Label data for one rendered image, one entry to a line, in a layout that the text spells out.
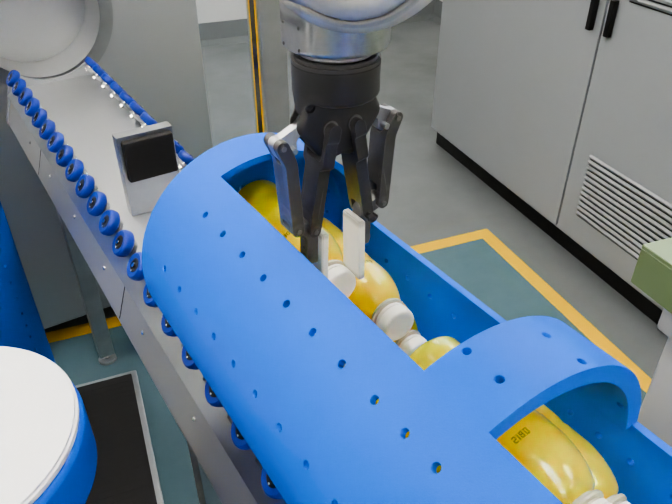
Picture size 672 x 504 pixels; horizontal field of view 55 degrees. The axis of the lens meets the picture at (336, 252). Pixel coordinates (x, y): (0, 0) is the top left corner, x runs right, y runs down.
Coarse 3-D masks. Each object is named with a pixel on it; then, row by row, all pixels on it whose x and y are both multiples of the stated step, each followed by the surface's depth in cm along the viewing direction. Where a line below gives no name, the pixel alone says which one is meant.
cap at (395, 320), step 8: (392, 304) 68; (400, 304) 69; (384, 312) 68; (392, 312) 67; (400, 312) 67; (408, 312) 68; (376, 320) 69; (384, 320) 68; (392, 320) 67; (400, 320) 68; (408, 320) 69; (384, 328) 67; (392, 328) 68; (400, 328) 69; (408, 328) 69; (392, 336) 69; (400, 336) 69
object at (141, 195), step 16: (144, 128) 113; (160, 128) 113; (128, 144) 110; (144, 144) 111; (160, 144) 113; (128, 160) 111; (144, 160) 113; (160, 160) 114; (176, 160) 116; (128, 176) 113; (144, 176) 114; (160, 176) 118; (128, 192) 116; (144, 192) 117; (160, 192) 119; (128, 208) 119; (144, 208) 119
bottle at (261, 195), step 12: (264, 180) 77; (240, 192) 76; (252, 192) 75; (264, 192) 75; (276, 192) 75; (252, 204) 74; (264, 204) 73; (276, 204) 73; (264, 216) 72; (276, 216) 71; (276, 228) 70; (324, 228) 71; (288, 240) 69; (336, 252) 68
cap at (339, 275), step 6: (336, 264) 67; (330, 270) 66; (336, 270) 66; (342, 270) 66; (348, 270) 66; (330, 276) 65; (336, 276) 65; (342, 276) 66; (348, 276) 66; (354, 276) 67; (336, 282) 66; (342, 282) 66; (348, 282) 67; (354, 282) 67; (342, 288) 67; (348, 288) 67; (354, 288) 68; (348, 294) 68
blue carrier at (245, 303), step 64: (192, 192) 70; (192, 256) 65; (256, 256) 60; (384, 256) 83; (192, 320) 64; (256, 320) 56; (320, 320) 52; (448, 320) 74; (512, 320) 49; (256, 384) 55; (320, 384) 49; (384, 384) 46; (448, 384) 44; (512, 384) 43; (576, 384) 45; (256, 448) 57; (320, 448) 48; (384, 448) 44; (448, 448) 42; (640, 448) 56
